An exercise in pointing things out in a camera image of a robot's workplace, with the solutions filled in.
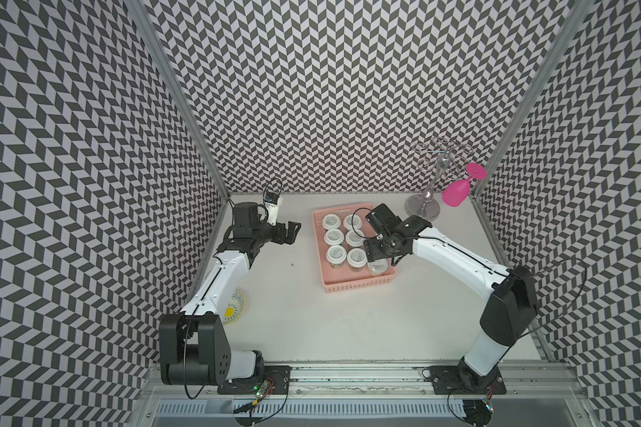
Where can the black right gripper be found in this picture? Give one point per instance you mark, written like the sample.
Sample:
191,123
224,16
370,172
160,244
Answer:
373,251

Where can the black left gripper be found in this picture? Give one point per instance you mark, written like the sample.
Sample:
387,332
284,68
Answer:
290,233

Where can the clear lid yogurt cup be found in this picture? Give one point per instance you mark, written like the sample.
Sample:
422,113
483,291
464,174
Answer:
378,267

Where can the green yogurt cup white lid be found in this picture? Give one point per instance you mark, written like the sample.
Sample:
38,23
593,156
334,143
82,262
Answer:
331,222

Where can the beige yogurt cup red print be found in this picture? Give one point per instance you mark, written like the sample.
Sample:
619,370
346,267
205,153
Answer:
353,222

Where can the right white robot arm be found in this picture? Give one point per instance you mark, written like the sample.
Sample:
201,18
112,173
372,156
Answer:
511,303

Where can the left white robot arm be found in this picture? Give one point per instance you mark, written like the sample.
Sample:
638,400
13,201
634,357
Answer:
194,348

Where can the pink perforated plastic basket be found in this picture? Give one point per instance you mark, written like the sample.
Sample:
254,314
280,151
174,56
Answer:
344,278

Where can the magenta plastic wine glass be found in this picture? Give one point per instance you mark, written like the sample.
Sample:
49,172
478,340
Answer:
458,191

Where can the chrome glass holder stand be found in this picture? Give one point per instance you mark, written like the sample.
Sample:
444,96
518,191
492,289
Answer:
436,157

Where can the patterned blue yellow plate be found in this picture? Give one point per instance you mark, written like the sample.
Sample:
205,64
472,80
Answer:
235,307

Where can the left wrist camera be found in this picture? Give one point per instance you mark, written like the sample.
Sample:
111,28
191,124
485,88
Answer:
272,203

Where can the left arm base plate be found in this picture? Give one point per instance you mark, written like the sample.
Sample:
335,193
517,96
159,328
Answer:
278,374

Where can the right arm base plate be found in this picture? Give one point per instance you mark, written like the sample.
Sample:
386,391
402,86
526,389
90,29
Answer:
457,380

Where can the aluminium front rail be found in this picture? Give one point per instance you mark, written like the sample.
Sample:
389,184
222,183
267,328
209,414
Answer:
378,393

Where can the aluminium corner post left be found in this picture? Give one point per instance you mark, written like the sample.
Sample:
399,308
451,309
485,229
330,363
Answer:
147,33

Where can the aluminium corner post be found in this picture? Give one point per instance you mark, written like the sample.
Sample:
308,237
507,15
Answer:
575,17
147,33

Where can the aluminium corner post right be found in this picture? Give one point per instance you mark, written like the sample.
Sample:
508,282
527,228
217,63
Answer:
575,17

